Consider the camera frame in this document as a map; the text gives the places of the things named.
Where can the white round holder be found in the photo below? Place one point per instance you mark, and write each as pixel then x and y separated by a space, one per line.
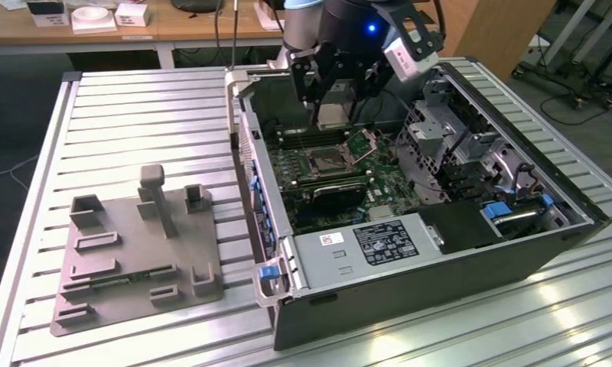
pixel 94 23

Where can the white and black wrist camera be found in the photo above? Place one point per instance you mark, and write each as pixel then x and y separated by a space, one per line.
pixel 411 57

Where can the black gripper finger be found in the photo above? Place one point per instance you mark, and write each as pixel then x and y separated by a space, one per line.
pixel 311 72
pixel 378 78

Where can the black open PC case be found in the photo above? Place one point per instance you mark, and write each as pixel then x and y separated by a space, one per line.
pixel 387 313

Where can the silver CPU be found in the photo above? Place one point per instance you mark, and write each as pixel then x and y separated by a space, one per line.
pixel 334 116

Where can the blue disk carrier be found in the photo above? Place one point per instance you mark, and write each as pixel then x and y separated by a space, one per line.
pixel 498 212

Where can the black graphics card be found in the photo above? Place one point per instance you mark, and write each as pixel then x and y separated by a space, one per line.
pixel 337 199

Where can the green RAM stick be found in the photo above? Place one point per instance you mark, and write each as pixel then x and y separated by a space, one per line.
pixel 133 276

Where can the wooden desk with white frame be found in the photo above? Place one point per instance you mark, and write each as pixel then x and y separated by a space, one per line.
pixel 10 32
pixel 199 26

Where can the wooden cabinet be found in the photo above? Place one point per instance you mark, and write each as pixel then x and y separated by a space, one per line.
pixel 490 30

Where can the black wheeled equipment stand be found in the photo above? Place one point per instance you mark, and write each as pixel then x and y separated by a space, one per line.
pixel 582 80

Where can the grey parts rack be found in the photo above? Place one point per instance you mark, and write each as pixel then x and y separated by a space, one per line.
pixel 138 244

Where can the grey metal drive cage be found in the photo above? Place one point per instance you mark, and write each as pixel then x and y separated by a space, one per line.
pixel 429 134

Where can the silver chipset heatsink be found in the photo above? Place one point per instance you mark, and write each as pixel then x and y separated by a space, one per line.
pixel 383 213

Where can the green motherboard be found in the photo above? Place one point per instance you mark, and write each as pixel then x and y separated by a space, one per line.
pixel 387 183

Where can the CPU socket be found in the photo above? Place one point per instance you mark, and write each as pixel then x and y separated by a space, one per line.
pixel 329 162

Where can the grey power supply unit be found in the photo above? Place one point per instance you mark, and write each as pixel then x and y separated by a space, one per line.
pixel 331 267

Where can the blue case latch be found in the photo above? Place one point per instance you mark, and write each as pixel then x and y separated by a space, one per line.
pixel 267 273

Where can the small cardboard box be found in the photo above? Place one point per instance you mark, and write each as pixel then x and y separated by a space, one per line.
pixel 267 17

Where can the black drive bay cover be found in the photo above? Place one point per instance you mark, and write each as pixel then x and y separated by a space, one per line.
pixel 460 225

